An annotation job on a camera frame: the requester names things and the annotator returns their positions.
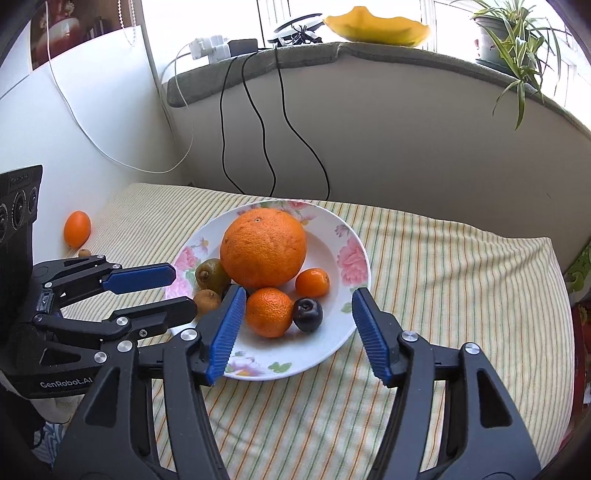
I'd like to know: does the dark plum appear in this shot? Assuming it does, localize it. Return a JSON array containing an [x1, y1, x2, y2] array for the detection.
[[293, 298, 325, 333]]

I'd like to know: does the large round orange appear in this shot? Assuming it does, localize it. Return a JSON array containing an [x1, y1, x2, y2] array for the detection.
[[220, 208, 308, 290]]

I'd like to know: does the white floral plate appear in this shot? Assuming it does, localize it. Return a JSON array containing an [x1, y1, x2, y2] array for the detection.
[[165, 199, 371, 381]]

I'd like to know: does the striped blanket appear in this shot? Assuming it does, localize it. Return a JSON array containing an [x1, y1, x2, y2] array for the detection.
[[34, 182, 575, 480]]

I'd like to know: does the green kiwi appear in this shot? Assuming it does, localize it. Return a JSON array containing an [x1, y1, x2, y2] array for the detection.
[[195, 258, 232, 296]]

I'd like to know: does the yellow bowl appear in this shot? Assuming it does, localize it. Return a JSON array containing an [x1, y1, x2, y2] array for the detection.
[[322, 6, 432, 48]]

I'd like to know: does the oval orange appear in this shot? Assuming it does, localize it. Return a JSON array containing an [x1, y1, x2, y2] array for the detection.
[[64, 210, 92, 248]]

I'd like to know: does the black cable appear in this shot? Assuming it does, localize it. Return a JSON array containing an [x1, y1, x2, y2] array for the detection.
[[274, 46, 331, 201], [219, 55, 247, 195], [241, 53, 278, 197]]

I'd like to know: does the medium mandarin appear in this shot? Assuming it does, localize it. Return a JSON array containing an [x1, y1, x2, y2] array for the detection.
[[246, 287, 295, 339]]

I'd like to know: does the long white cable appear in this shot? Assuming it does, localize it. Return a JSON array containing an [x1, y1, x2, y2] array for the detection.
[[45, 0, 204, 175]]

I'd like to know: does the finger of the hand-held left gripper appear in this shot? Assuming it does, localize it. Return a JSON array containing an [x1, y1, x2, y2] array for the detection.
[[30, 255, 177, 305], [32, 296, 198, 346]]

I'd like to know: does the white window frame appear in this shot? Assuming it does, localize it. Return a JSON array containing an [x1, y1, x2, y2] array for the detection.
[[141, 0, 555, 51]]

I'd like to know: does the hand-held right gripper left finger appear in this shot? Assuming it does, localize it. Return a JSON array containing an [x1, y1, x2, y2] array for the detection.
[[53, 284, 247, 480]]

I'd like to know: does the potted spider plant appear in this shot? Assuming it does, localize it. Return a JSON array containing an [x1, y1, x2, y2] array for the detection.
[[450, 0, 566, 132]]

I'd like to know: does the small mandarin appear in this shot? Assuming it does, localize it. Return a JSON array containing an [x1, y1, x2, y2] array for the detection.
[[295, 268, 331, 298]]

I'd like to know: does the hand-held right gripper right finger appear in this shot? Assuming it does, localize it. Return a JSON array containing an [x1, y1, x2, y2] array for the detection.
[[352, 287, 543, 480]]

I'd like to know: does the white bead chain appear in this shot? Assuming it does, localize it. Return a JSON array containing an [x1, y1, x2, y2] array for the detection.
[[115, 0, 137, 47]]

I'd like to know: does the grey windowsill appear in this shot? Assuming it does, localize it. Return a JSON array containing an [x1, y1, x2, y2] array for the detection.
[[166, 41, 591, 134]]

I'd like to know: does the white power strip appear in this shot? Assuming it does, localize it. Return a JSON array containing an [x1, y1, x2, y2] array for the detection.
[[189, 34, 232, 61]]

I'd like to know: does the green bag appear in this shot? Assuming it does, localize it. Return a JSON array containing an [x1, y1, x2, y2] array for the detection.
[[563, 240, 591, 296]]

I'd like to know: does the brown wooden shelf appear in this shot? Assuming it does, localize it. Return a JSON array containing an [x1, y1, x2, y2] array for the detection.
[[30, 0, 121, 72]]

